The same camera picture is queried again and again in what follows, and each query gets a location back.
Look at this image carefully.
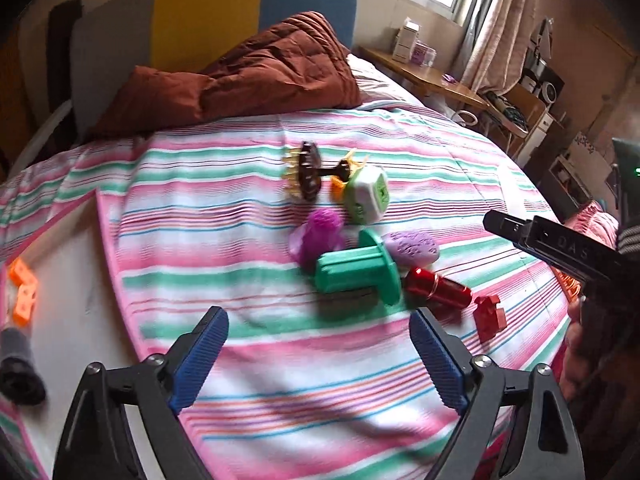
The pale pink pillow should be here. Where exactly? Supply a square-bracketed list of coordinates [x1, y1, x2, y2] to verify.
[347, 54, 426, 110]

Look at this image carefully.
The white cardboard box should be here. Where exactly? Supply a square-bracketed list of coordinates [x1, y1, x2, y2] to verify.
[392, 18, 420, 63]

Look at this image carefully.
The striped pink green bedspread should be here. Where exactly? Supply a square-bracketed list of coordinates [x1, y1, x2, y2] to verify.
[1, 103, 568, 479]

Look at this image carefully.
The rust brown quilted blanket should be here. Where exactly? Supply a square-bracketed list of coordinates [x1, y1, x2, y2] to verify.
[88, 11, 362, 140]

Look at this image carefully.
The person's right hand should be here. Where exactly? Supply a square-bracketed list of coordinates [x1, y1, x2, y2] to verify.
[559, 296, 592, 402]

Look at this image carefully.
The purple small box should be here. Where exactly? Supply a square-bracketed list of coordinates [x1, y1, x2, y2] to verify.
[410, 40, 437, 67]

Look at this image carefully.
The black cylindrical funnel piece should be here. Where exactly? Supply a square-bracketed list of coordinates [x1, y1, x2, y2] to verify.
[0, 327, 47, 406]

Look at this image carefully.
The pink white foam tray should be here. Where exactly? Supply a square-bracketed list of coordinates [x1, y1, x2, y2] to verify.
[1, 191, 138, 479]

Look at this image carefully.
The magenta perforated dome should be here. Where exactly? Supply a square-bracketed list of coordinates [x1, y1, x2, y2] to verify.
[288, 208, 346, 271]

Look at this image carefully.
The lilac patterned oval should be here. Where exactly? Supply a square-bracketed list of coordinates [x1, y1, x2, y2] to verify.
[382, 230, 439, 268]

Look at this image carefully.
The green flanged cylinder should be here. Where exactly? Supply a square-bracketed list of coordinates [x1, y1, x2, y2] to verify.
[314, 229, 402, 306]

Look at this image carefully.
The orange finned plastic piece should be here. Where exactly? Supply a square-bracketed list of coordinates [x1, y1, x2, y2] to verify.
[330, 148, 369, 203]

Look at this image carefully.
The red plastic bracket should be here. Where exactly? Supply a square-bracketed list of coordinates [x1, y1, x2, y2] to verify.
[473, 295, 508, 342]

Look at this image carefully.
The orange perforated block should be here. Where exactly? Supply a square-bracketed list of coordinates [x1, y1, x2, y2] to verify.
[8, 258, 38, 328]

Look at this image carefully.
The wooden side desk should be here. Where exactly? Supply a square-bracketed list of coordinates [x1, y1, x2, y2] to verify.
[358, 47, 489, 110]

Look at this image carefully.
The beige window curtain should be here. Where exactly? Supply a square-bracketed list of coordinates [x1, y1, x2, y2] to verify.
[462, 0, 539, 96]

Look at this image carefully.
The dark brown mushroom spool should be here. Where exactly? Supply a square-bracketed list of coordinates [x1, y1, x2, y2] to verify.
[282, 141, 338, 202]

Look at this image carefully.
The grey yellow blue headboard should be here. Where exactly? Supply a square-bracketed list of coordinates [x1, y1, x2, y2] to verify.
[70, 0, 357, 134]

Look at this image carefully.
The red metallic cylinder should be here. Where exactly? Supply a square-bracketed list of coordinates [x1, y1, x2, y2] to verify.
[404, 266, 472, 310]

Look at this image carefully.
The green white rounded box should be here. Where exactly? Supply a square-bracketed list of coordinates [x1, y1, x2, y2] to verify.
[343, 165, 390, 224]

